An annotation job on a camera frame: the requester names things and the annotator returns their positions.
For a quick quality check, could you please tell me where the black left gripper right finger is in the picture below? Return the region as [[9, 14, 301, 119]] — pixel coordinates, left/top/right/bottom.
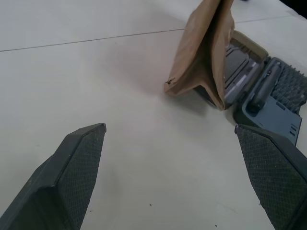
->
[[234, 124, 307, 230]]

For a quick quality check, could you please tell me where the grey plastic tool case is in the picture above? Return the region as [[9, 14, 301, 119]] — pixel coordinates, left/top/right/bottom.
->
[[193, 30, 307, 147]]

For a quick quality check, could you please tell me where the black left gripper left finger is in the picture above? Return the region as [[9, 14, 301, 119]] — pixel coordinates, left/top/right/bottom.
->
[[0, 123, 107, 230]]

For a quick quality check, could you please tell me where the grey screwdriver handle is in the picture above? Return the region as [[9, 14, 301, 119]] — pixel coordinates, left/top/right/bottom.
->
[[249, 62, 283, 108]]

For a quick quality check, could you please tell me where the brown paper bag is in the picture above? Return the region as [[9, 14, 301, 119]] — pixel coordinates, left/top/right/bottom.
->
[[164, 0, 236, 111]]

